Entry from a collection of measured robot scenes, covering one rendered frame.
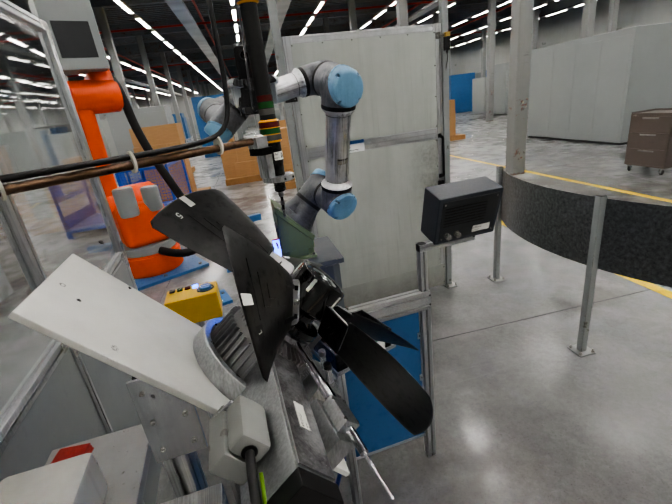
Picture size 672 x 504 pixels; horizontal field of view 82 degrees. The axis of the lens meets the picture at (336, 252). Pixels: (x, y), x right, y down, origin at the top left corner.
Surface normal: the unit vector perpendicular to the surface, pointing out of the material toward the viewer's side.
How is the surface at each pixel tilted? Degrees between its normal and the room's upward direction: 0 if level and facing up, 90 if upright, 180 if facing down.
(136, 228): 90
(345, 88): 98
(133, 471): 0
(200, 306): 90
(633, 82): 90
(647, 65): 90
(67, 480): 0
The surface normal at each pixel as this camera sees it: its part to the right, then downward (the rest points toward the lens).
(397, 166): 0.29, 0.32
